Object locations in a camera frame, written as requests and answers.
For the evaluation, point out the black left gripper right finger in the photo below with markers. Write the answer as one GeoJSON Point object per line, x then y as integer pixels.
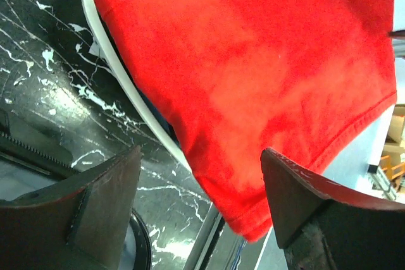
{"type": "Point", "coordinates": [320, 224]}

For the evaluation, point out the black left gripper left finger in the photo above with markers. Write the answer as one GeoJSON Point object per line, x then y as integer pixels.
{"type": "Point", "coordinates": [78, 223]}

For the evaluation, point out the red garment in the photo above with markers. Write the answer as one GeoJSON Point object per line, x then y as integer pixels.
{"type": "Point", "coordinates": [234, 77]}

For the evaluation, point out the white plastic basin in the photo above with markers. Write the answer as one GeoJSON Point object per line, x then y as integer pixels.
{"type": "Point", "coordinates": [112, 57]}

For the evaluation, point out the aluminium rail frame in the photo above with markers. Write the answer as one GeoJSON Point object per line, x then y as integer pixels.
{"type": "Point", "coordinates": [218, 247]}

